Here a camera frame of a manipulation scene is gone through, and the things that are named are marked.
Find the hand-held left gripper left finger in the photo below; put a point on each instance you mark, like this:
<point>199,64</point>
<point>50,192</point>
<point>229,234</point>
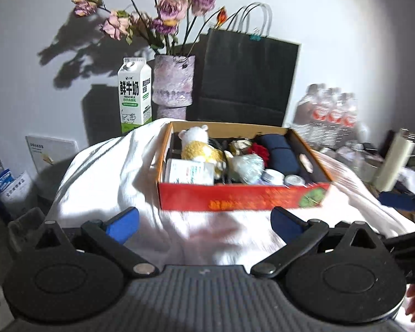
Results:
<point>124,224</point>

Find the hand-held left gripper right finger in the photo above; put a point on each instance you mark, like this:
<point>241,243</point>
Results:
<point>287,223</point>

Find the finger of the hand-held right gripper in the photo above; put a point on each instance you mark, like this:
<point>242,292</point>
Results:
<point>411,240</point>
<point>397,200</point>

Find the white round disc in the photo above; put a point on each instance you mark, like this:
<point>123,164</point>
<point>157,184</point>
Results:
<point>295,181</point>

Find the red cardboard box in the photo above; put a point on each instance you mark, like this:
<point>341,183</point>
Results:
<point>228,199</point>

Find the clear plastic ball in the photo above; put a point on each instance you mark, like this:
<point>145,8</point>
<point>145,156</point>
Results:
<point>249,169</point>

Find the navy zip case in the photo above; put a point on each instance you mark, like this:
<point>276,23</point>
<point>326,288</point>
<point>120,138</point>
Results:
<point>280,155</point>

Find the red artificial rose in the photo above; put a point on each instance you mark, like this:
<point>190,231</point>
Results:
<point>259,151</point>

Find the white plastic jar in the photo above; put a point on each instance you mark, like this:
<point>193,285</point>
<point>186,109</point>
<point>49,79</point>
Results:
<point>186,172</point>

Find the yellow white plush toy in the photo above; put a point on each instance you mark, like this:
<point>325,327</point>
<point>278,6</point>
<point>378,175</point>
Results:
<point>197,148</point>

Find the white roll of film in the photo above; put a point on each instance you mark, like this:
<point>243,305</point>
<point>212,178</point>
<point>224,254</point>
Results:
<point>396,162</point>

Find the white towel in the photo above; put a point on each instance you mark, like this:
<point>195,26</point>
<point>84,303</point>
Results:
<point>107,179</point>

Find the small white round jar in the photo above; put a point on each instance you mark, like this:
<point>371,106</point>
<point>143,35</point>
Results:
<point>273,176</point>

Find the white flat carton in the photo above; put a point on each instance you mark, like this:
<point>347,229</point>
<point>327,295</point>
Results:
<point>55,152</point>

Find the grey bin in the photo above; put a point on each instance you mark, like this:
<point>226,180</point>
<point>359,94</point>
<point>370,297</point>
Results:
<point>24,224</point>

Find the pack of water bottles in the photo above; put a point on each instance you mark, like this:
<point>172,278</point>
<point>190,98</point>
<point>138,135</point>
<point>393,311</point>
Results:
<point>332,117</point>

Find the white plastic bag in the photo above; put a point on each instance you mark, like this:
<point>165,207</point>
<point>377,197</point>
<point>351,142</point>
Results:
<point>19,193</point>

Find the white milk carton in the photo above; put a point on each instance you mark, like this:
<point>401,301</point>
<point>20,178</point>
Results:
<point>135,103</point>

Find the blue white packet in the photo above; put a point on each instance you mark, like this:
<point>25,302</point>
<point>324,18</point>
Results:
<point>0,185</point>

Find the black paper bag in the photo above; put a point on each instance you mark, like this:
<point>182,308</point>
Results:
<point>245,76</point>

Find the purple glass vase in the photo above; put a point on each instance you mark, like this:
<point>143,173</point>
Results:
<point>173,79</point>

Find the green binder clip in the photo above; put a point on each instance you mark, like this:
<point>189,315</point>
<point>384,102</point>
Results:
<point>256,36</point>

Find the dried purple flowers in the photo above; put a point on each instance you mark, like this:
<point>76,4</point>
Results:
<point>169,7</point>

